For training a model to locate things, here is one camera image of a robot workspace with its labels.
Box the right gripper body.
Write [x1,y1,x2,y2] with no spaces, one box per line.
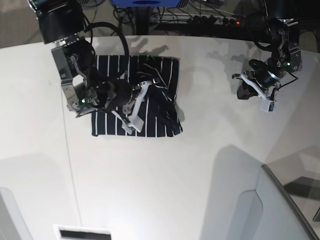
[96,79,148,115]

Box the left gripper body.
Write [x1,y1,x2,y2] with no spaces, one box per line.
[246,64,286,93]

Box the navy white striped t-shirt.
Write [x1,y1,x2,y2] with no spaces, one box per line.
[91,55,183,138]

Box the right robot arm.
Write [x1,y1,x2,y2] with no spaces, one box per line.
[29,0,178,124]

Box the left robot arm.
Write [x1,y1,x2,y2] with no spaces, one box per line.
[232,4,302,103]

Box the black power strip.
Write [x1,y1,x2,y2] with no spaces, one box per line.
[187,15,243,27]

